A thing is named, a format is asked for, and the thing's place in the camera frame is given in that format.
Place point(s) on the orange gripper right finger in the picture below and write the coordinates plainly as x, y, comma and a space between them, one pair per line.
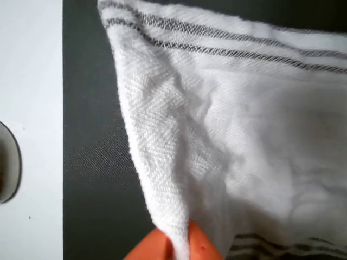
200, 246

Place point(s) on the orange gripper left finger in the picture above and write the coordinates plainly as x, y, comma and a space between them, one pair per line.
151, 247

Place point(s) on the white striped towel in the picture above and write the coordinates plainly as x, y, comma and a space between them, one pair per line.
217, 122

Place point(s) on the dark grey desk mat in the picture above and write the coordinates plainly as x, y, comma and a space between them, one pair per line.
92, 135

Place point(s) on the round dark cup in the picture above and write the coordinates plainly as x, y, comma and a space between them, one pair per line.
14, 162

